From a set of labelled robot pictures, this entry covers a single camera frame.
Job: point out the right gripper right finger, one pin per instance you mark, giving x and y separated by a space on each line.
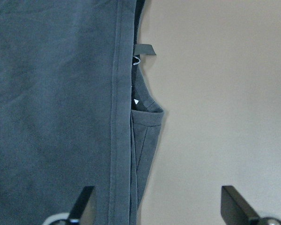
235 210

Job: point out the black t-shirt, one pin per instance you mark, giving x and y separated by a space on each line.
74 110

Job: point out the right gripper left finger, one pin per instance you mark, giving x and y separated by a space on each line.
83 211

